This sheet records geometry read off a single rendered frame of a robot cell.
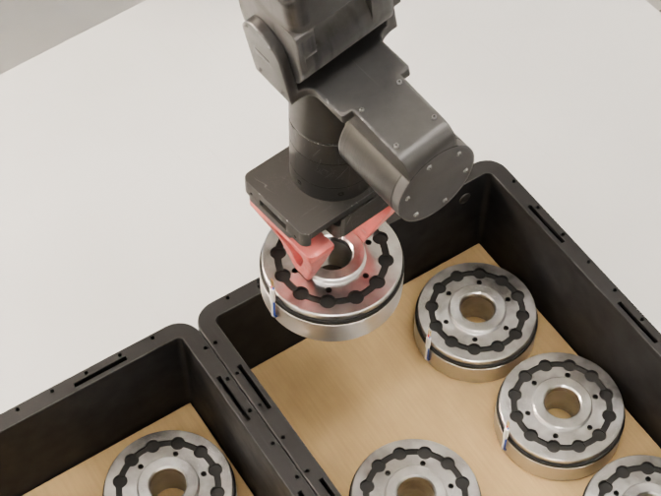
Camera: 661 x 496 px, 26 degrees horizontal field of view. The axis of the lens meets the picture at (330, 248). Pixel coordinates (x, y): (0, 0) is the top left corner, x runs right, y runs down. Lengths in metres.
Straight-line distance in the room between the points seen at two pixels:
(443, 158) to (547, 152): 0.73
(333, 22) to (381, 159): 0.09
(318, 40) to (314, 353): 0.48
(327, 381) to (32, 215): 0.43
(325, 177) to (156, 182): 0.62
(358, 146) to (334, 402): 0.41
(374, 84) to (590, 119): 0.78
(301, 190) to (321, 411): 0.31
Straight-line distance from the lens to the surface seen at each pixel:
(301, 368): 1.22
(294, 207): 0.92
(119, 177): 1.52
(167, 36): 1.65
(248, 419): 1.10
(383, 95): 0.82
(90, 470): 1.19
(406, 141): 0.80
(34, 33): 2.67
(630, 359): 1.18
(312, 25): 0.77
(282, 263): 1.02
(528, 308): 1.22
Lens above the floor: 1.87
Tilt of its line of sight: 54 degrees down
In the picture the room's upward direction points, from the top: straight up
